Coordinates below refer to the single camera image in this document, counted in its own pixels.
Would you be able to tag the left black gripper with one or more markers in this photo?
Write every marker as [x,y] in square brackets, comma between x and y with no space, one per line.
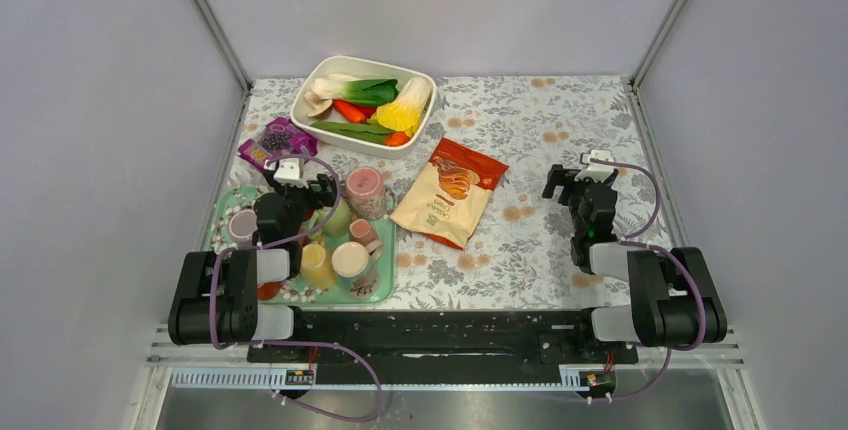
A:
[318,199]

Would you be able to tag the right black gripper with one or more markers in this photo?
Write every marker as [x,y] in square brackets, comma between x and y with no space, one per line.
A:
[561,177]

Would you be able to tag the light green mug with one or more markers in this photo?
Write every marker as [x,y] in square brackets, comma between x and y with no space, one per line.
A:
[339,222]

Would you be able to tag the large pink patterned mug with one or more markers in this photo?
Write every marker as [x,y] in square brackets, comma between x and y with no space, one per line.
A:
[365,191]

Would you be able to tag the small pink mug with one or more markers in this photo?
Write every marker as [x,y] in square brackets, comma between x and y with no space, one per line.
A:
[362,231]

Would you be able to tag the cream floral mug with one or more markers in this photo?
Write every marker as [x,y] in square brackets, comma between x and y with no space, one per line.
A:
[355,270]

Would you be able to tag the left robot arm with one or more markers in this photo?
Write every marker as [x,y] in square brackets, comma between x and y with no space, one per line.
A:
[255,250]

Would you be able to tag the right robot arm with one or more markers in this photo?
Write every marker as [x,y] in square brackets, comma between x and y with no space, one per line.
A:
[673,300]

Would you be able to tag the yellow mug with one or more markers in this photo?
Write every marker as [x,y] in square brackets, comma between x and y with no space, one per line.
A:
[316,267]

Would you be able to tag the lilac mug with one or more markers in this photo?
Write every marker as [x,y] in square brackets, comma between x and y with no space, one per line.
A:
[241,227]

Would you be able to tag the small orange mug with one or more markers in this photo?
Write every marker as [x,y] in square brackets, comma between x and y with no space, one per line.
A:
[268,291]

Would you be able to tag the purple snack packet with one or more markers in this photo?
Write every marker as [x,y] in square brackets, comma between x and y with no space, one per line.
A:
[280,136]

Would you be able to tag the toy green cucumber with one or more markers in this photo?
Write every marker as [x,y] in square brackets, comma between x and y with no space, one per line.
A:
[359,131]

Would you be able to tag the green floral tray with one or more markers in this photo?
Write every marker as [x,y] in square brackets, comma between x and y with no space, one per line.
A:
[297,291]

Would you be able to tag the toy mushroom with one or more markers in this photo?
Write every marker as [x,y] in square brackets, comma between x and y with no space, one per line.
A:
[319,108]

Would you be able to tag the toy orange carrot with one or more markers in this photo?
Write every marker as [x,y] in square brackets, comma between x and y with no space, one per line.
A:
[353,113]

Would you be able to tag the toy bok choy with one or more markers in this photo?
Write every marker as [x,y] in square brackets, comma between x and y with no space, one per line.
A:
[370,93]

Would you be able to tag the toy yellow cabbage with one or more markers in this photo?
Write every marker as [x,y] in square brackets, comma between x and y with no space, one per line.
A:
[404,113]

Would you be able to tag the white rectangular vegetable bin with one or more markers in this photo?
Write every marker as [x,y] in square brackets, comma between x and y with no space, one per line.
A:
[396,145]

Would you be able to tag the cassava chips bag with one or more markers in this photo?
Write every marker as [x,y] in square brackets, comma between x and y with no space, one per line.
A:
[447,200]

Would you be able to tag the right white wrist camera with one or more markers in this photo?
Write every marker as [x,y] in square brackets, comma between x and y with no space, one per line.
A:
[596,167]

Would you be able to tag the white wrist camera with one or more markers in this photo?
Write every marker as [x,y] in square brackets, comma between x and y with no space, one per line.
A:
[596,167]
[284,172]

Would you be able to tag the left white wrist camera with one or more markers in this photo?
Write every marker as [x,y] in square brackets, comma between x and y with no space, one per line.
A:
[284,172]

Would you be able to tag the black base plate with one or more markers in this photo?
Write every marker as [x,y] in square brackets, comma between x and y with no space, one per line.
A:
[434,348]

